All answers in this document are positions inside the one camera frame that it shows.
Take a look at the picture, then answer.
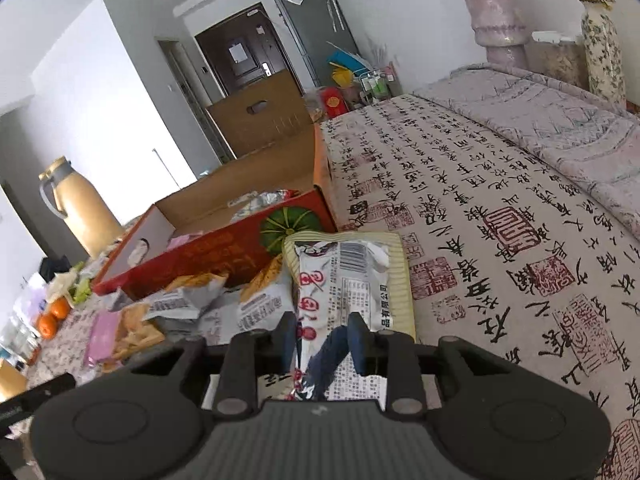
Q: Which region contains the clear plastic bag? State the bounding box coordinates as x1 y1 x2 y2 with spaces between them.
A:
0 270 42 362

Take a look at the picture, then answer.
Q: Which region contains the white umbrella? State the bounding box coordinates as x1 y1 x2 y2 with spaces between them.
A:
314 0 347 32

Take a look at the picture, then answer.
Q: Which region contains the grey refrigerator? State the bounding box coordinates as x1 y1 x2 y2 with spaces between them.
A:
271 0 362 92

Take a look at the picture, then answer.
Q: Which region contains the silver white snack packet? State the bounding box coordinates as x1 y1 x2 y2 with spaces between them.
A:
229 189 302 222

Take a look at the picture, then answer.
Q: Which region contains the wire rack with bottles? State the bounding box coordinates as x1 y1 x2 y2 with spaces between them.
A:
356 66 397 102

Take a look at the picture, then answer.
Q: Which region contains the cream plastic bag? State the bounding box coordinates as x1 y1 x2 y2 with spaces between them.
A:
46 266 82 297

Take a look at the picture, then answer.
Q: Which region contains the white red-print snack packet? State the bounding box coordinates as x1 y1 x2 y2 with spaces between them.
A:
291 239 392 403

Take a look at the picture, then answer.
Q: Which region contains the brown panel with handle hole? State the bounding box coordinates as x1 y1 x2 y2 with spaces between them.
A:
206 69 315 162

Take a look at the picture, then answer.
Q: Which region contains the white pole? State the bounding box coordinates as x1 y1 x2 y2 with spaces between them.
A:
151 147 179 194

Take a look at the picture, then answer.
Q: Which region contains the interior doorway frame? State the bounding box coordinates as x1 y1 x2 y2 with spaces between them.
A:
156 39 222 162

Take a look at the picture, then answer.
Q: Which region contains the yellow box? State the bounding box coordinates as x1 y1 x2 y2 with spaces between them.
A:
0 359 29 402

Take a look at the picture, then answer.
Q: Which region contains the yellow thermos jug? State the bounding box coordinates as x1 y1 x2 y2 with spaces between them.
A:
38 156 127 259

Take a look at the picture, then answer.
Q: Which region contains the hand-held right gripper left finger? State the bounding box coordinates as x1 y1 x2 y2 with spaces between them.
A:
117 311 301 422

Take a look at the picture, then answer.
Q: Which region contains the floral print vase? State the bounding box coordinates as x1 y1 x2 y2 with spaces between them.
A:
581 2 629 112

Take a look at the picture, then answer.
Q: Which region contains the jar with white lid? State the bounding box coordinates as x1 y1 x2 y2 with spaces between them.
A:
529 31 589 89

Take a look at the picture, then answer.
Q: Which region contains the red gift box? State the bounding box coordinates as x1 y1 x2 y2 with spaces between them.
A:
319 86 352 119

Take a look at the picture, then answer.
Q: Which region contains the small green packet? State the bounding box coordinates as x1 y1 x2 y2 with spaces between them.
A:
69 271 94 307

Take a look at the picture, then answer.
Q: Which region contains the red cardboard box pumpkin print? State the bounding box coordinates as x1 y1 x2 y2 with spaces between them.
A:
91 124 339 297

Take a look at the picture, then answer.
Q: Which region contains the green snack packet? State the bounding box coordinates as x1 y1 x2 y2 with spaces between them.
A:
281 231 417 347

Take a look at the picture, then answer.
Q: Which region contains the dark brown entrance door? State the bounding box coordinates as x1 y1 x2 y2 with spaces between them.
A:
194 9 289 100

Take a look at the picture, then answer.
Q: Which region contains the pink quilted cloth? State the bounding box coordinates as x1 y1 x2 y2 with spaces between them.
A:
414 62 640 263

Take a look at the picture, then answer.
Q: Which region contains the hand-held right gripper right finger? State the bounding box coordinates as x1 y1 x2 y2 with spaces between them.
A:
348 311 507 422

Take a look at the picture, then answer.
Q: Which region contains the black bag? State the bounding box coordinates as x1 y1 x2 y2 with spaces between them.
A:
39 255 72 282

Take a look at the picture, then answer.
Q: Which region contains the pink ribbed vase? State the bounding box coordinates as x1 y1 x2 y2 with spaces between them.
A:
459 0 532 69

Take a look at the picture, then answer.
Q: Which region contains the pink snack packet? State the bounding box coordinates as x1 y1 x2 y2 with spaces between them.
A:
84 309 125 367
166 231 205 252

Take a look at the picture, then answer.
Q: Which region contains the blue and yellow dustpan set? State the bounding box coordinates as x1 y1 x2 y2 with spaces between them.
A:
326 41 369 87

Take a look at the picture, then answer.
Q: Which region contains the yellow cracker packet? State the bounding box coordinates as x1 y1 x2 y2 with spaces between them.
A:
114 304 167 362

